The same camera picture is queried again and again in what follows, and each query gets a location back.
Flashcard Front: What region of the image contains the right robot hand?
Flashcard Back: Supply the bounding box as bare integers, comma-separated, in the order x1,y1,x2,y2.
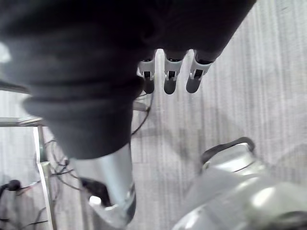
0,0,257,225

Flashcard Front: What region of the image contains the silver robot left leg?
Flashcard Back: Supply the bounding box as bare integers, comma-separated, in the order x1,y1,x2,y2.
80,177,131,230

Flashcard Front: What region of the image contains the thin black curved cable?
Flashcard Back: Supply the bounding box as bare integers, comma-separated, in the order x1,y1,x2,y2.
130,92,154,137

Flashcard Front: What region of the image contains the thin black cable tangle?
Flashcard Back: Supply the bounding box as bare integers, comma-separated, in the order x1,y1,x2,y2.
42,138,83,190

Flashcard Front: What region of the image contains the silver metal rack frame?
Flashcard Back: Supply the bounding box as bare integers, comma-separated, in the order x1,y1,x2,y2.
0,80,59,230

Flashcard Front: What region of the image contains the black plug with cable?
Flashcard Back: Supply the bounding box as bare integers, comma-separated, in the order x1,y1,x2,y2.
0,179,36,199

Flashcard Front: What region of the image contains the black cable loop on leg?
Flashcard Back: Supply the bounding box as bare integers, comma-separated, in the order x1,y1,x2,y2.
200,137,256,168

